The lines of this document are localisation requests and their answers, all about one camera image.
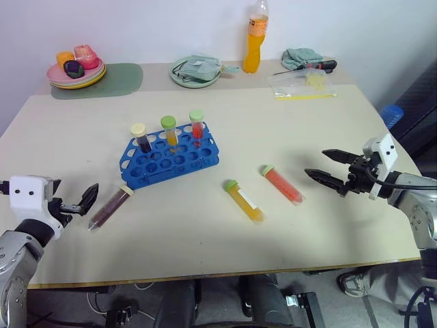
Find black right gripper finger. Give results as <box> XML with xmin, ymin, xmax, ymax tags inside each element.
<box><xmin>304</xmin><ymin>168</ymin><xmax>350</xmax><ymax>197</ymax></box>
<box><xmin>322</xmin><ymin>148</ymin><xmax>362</xmax><ymax>166</ymax></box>

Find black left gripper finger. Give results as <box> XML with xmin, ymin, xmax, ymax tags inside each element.
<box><xmin>48</xmin><ymin>178</ymin><xmax>64</xmax><ymax>203</ymax></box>
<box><xmin>79</xmin><ymin>182</ymin><xmax>100</xmax><ymax>216</ymax></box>

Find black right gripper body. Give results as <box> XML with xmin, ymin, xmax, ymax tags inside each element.
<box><xmin>343</xmin><ymin>154</ymin><xmax>381</xmax><ymax>197</ymax></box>

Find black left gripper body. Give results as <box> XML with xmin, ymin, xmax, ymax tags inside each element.
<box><xmin>47</xmin><ymin>199</ymin><xmax>87</xmax><ymax>227</ymax></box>

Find dark purple tube cream cap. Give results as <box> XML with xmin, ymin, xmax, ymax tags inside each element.
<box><xmin>130</xmin><ymin>123</ymin><xmax>153</xmax><ymax>154</ymax></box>
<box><xmin>87</xmin><ymin>185</ymin><xmax>135</xmax><ymax>232</ymax></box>

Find red tube green cap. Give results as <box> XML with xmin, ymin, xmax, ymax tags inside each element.
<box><xmin>261</xmin><ymin>164</ymin><xmax>305</xmax><ymax>207</ymax></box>
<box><xmin>189</xmin><ymin>109</ymin><xmax>205</xmax><ymax>150</ymax></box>

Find blue plastic test tube rack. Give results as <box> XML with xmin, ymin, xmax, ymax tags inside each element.
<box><xmin>119</xmin><ymin>123</ymin><xmax>220</xmax><ymax>191</ymax></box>

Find yellow tube green cap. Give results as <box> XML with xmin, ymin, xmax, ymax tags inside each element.
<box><xmin>223</xmin><ymin>179</ymin><xmax>266</xmax><ymax>225</ymax></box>

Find orange tube green cap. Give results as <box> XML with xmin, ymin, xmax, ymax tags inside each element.
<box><xmin>160</xmin><ymin>115</ymin><xmax>180</xmax><ymax>154</ymax></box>

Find blue ribbed bottle cap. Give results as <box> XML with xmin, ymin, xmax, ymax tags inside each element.
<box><xmin>379</xmin><ymin>105</ymin><xmax>405</xmax><ymax>131</ymax></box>

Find pale yellow plastic pieces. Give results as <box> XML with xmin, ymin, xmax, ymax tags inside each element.
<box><xmin>305</xmin><ymin>70</ymin><xmax>329</xmax><ymax>89</ymax></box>

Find clear zip bag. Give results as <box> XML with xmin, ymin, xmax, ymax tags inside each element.
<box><xmin>267</xmin><ymin>69</ymin><xmax>339</xmax><ymax>102</ymax></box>

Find red black screwdriver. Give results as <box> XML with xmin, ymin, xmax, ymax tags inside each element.
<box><xmin>272</xmin><ymin>59</ymin><xmax>339</xmax><ymax>77</ymax></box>

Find yellow plastic plate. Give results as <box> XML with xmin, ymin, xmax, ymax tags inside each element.
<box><xmin>50</xmin><ymin>68</ymin><xmax>108</xmax><ymax>91</ymax></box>

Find grey sneaker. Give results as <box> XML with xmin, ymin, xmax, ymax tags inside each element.
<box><xmin>337</xmin><ymin>269</ymin><xmax>370</xmax><ymax>298</ymax></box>

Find green crumpled towel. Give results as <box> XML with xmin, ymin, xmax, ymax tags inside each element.
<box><xmin>281</xmin><ymin>47</ymin><xmax>326</xmax><ymax>71</ymax></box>

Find grey trouser leg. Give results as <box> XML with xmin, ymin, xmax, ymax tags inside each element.
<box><xmin>354</xmin><ymin>261</ymin><xmax>425</xmax><ymax>316</ymax></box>

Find pink plastic plate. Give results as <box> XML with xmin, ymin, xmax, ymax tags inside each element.
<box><xmin>46</xmin><ymin>57</ymin><xmax>105</xmax><ymax>84</ymax></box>

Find black floor box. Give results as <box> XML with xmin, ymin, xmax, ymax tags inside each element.
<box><xmin>104</xmin><ymin>299</ymin><xmax>140</xmax><ymax>328</ymax></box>

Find green placemat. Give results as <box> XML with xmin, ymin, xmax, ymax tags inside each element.
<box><xmin>51</xmin><ymin>62</ymin><xmax>143</xmax><ymax>100</ymax></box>

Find light green plastic plate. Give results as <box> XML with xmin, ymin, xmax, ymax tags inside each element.
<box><xmin>48</xmin><ymin>64</ymin><xmax>107</xmax><ymax>87</ymax></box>

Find orange toy food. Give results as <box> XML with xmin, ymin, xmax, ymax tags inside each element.
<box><xmin>56</xmin><ymin>51</ymin><xmax>76</xmax><ymax>72</ymax></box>

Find pink red toy cake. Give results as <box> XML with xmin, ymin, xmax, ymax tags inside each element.
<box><xmin>73</xmin><ymin>43</ymin><xmax>100</xmax><ymax>70</ymax></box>

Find dark rounded shape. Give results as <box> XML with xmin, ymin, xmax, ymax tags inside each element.
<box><xmin>238</xmin><ymin>273</ymin><xmax>295</xmax><ymax>328</ymax></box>

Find orange soda bottle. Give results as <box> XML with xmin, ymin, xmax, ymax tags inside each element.
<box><xmin>242</xmin><ymin>0</ymin><xmax>271</xmax><ymax>74</ymax></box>

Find black metal stand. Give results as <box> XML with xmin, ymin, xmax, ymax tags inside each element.
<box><xmin>397</xmin><ymin>285</ymin><xmax>437</xmax><ymax>328</ymax></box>

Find pale green round plate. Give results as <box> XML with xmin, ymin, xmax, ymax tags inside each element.
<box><xmin>169</xmin><ymin>55</ymin><xmax>222</xmax><ymax>90</ymax></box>

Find pale green cloth pouch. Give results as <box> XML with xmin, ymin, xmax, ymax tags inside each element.
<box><xmin>172</xmin><ymin>54</ymin><xmax>223</xmax><ymax>83</ymax></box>

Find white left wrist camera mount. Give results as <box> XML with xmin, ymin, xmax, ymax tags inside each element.
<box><xmin>8</xmin><ymin>175</ymin><xmax>65</xmax><ymax>237</ymax></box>

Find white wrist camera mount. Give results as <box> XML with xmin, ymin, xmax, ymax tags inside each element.
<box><xmin>8</xmin><ymin>175</ymin><xmax>65</xmax><ymax>237</ymax></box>
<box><xmin>361</xmin><ymin>133</ymin><xmax>399</xmax><ymax>201</ymax></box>

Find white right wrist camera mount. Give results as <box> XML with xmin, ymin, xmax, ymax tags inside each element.
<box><xmin>361</xmin><ymin>133</ymin><xmax>399</xmax><ymax>201</ymax></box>

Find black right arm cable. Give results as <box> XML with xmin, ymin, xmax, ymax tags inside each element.
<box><xmin>370</xmin><ymin>170</ymin><xmax>437</xmax><ymax>191</ymax></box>

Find white floor cable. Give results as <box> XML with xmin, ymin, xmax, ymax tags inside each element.
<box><xmin>86</xmin><ymin>282</ymin><xmax>155</xmax><ymax>316</ymax></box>

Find black metal bracket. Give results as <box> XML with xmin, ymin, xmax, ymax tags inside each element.
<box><xmin>282</xmin><ymin>291</ymin><xmax>329</xmax><ymax>328</ymax></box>

